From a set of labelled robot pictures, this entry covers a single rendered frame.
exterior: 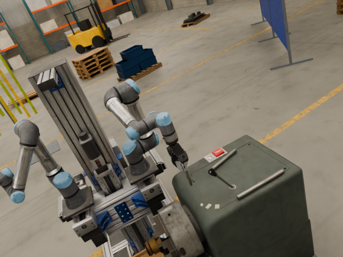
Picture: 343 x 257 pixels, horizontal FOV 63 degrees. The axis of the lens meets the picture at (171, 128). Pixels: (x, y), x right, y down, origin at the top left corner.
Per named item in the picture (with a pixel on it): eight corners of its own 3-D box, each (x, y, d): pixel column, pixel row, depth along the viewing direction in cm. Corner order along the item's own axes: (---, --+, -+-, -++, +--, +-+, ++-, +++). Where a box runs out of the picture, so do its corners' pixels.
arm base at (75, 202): (66, 200, 202) (59, 190, 198) (86, 190, 205) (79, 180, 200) (67, 212, 189) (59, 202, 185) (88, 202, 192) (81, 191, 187)
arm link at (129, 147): (125, 159, 204) (117, 144, 198) (141, 150, 209) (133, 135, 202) (131, 165, 195) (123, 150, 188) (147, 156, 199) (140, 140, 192)
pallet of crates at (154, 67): (148, 65, 904) (140, 41, 867) (162, 66, 841) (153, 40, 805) (118, 81, 855) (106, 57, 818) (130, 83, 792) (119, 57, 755)
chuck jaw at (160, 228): (171, 228, 159) (162, 208, 161) (172, 228, 154) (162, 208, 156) (154, 237, 157) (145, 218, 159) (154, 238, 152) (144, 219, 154)
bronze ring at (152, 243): (156, 230, 156) (141, 238, 154) (162, 241, 148) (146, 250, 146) (162, 240, 160) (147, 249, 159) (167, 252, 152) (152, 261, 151)
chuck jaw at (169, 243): (174, 233, 152) (182, 246, 141) (178, 239, 154) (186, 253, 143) (156, 243, 150) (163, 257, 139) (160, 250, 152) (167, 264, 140)
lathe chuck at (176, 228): (179, 225, 178) (165, 192, 161) (203, 265, 152) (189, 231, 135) (167, 232, 177) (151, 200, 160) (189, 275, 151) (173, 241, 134)
